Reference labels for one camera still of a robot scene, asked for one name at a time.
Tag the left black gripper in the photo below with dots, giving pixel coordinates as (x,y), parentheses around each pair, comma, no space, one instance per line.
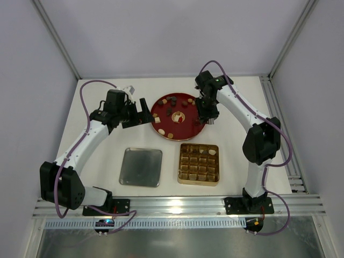
(135,116)

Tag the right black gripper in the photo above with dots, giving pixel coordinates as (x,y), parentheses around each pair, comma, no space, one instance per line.
(205,112)

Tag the metal tongs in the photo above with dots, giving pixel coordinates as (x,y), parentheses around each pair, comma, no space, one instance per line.
(202,122)

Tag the silver square box lid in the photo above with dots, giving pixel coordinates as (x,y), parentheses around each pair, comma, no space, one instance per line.
(141,167)

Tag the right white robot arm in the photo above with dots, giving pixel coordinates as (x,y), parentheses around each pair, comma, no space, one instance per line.
(260,146)

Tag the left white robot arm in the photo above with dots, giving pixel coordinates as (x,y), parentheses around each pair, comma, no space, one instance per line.
(60,181)

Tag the dark heart chocolate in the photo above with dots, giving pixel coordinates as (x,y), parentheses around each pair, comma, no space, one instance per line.
(168,111)

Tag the gold chocolate box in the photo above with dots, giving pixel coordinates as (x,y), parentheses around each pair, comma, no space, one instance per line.
(198,169)

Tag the round red plate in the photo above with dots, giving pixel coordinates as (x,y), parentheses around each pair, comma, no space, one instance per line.
(183,105)

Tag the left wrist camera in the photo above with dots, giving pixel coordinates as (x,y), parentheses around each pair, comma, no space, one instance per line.
(129,89)

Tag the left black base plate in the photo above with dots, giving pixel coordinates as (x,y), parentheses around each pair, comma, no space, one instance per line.
(112,207)

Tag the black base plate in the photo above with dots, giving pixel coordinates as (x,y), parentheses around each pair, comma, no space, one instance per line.
(247,205)
(112,207)

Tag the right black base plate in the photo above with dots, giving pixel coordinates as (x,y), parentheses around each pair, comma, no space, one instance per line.
(247,205)

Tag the white slotted cable duct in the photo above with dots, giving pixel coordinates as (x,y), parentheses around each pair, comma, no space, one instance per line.
(145,223)

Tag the aluminium mounting rail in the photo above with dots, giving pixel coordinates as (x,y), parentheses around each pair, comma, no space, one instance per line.
(299,205)

